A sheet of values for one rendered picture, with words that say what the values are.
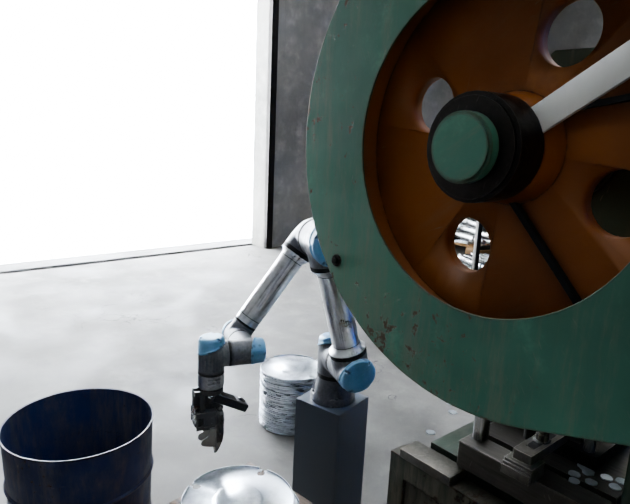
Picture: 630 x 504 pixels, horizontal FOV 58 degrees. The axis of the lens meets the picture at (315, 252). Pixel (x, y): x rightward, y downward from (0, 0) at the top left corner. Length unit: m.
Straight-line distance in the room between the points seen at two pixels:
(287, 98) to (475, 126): 5.63
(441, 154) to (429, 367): 0.36
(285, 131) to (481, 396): 5.60
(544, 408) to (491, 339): 0.12
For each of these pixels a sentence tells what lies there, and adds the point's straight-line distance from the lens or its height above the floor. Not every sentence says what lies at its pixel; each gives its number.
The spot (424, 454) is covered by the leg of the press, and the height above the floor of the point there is 0.64.
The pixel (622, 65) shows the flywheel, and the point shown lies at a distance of 0.81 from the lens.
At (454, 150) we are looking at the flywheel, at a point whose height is 1.33.
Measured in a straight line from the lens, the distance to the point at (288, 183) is 6.44.
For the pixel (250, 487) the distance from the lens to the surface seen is 1.65.
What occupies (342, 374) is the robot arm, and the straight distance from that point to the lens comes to 1.74.
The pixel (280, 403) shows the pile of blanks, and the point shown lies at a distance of 2.59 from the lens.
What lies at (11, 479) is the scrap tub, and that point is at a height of 0.39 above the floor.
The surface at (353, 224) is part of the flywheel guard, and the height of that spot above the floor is 1.18.
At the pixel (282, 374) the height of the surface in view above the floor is 0.26.
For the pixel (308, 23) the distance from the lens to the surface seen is 6.62.
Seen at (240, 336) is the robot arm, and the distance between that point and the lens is 1.69.
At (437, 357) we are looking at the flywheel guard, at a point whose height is 0.99.
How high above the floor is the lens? 1.35
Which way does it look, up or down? 12 degrees down
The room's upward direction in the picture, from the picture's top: 3 degrees clockwise
